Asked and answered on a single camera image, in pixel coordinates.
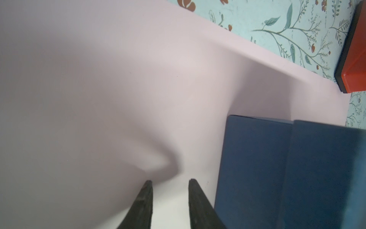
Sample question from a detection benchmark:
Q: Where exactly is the pink wrapping paper sheet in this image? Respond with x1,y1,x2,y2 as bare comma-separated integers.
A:
1,1,349,229

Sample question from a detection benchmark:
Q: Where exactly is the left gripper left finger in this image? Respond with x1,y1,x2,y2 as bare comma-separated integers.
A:
117,180,153,229

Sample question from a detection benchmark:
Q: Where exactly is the red tape dispenser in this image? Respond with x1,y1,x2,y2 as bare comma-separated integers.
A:
334,1,366,94

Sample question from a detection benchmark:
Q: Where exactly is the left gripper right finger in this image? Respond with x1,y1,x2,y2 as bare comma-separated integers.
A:
188,179,226,229

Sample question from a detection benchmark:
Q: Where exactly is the dark blue gift box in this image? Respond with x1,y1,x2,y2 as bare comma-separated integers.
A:
214,115,366,229

